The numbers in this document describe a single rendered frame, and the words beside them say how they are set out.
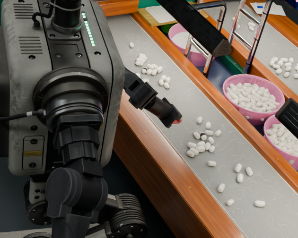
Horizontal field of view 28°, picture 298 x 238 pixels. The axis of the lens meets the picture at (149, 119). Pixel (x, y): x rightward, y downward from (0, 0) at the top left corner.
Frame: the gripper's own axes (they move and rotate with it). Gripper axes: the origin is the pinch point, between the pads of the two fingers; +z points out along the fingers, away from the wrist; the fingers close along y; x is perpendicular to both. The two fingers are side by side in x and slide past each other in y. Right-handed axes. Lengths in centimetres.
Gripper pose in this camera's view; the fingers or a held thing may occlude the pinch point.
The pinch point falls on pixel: (179, 121)
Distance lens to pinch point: 212.6
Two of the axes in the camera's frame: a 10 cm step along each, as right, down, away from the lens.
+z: 5.6, 3.4, 7.6
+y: -4.8, -6.1, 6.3
